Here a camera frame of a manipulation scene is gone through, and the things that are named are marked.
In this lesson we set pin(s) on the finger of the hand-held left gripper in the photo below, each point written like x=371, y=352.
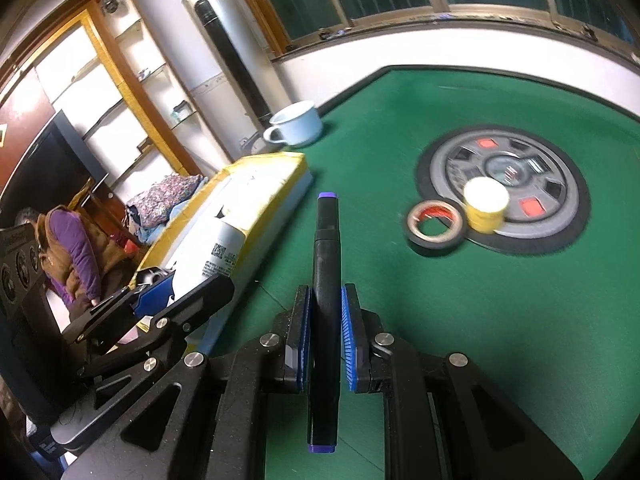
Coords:
x=150, y=299
x=205, y=300

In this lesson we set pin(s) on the white plastic bottle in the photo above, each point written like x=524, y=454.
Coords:
x=222, y=245

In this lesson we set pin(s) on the floral cloth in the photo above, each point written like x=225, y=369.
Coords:
x=165, y=195

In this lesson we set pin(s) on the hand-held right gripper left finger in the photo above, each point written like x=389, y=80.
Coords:
x=302, y=345

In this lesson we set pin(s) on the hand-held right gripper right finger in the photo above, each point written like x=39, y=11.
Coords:
x=350, y=345

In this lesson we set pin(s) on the black television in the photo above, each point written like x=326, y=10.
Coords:
x=55, y=160

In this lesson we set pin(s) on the round grey control panel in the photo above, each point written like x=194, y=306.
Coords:
x=550, y=220

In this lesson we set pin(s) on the wooden framed glass shelf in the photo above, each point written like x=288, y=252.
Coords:
x=100, y=85

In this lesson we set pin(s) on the yellow storage box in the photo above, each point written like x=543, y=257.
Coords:
x=260, y=175

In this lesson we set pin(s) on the black tape roll red core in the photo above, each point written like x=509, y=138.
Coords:
x=435, y=246

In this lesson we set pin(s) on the white cup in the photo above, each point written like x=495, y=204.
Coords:
x=300, y=125

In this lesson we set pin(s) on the black marker with purple caps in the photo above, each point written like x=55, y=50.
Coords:
x=325, y=270

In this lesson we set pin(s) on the white tower air conditioner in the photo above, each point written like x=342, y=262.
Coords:
x=210, y=80

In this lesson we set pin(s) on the yellow tape roll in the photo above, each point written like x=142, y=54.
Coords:
x=482, y=220

